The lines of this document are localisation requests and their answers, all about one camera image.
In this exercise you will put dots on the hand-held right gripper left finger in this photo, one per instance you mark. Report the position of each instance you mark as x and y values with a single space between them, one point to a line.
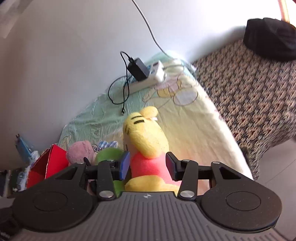
125 165

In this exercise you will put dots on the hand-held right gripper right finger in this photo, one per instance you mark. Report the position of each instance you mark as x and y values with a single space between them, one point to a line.
170 168

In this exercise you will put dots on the yellow tiger plush toy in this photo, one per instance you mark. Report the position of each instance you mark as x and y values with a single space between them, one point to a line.
148 139

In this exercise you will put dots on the pink plush bear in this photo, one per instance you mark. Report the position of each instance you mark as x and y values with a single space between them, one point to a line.
78 151

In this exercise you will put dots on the red cardboard box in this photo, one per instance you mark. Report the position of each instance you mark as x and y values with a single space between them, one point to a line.
53 160

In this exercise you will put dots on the green plush toy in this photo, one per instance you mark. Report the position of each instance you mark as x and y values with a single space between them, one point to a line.
108 154

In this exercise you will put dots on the white power strip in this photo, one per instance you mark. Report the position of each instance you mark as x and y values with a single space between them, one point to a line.
143 83

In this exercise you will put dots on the clear plastic wrap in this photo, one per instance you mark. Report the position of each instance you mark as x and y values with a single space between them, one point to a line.
34 157

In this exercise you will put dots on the black charger adapter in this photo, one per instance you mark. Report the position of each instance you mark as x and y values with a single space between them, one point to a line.
138 69

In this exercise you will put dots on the blue plastic packet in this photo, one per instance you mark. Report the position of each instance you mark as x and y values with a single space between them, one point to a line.
24 148

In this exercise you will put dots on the brown patterned blanket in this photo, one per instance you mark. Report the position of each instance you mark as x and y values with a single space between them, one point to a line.
254 97

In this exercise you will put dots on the black cloth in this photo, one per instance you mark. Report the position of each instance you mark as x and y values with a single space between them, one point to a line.
268 37

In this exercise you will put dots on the wooden window frame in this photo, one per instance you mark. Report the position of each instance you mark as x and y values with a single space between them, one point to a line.
283 9

